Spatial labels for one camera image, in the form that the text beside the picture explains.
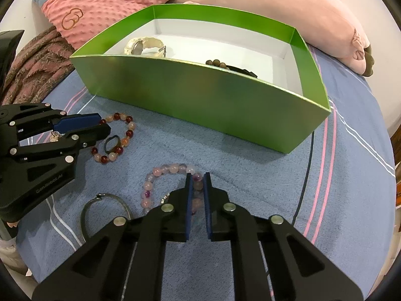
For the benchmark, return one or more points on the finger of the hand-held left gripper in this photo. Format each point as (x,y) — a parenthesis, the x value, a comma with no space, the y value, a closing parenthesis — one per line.
(78,122)
(91,133)

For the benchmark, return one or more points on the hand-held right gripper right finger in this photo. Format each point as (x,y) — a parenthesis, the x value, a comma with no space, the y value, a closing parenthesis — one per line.
(208,207)

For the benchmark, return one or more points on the blue striped bedsheet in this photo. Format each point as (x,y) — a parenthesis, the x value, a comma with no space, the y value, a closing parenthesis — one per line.
(282,178)

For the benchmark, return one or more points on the silver bangle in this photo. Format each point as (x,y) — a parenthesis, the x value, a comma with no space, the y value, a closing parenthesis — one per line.
(109,197)

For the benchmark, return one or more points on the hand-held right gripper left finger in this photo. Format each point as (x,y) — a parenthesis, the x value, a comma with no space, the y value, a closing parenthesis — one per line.
(188,207)

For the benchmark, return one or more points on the cream wrist watch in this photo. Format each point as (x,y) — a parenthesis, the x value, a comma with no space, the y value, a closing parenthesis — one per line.
(147,42)

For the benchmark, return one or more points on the green cardboard box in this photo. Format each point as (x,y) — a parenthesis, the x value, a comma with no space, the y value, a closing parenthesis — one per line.
(188,100)

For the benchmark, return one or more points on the long pink plush pillow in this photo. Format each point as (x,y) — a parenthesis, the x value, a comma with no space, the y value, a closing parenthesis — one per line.
(282,9)

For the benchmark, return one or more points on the pink plaid fringed scarf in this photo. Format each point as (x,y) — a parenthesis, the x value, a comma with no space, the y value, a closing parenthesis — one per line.
(37,62)

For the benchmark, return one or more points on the pink dotted bear pillow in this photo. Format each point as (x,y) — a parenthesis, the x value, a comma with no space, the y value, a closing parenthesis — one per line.
(109,3)

